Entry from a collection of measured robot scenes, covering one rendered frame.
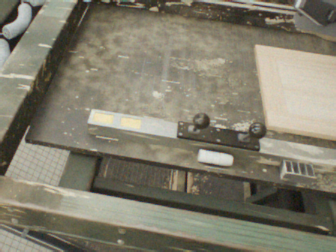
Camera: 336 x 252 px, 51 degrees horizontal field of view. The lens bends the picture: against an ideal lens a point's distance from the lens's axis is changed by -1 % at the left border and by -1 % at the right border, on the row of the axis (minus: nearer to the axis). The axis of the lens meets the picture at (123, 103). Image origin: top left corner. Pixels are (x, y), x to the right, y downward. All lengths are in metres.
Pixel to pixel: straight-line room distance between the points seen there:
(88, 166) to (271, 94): 0.56
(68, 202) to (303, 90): 0.77
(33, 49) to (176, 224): 0.59
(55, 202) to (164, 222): 0.22
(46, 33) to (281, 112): 0.70
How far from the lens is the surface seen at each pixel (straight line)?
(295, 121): 1.05
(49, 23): 1.11
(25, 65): 0.95
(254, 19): 1.40
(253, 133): 0.78
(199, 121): 0.76
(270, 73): 1.18
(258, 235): 0.77
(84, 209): 0.73
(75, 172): 0.88
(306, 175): 0.93
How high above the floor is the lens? 1.92
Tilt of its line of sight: 17 degrees down
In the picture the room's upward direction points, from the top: 59 degrees counter-clockwise
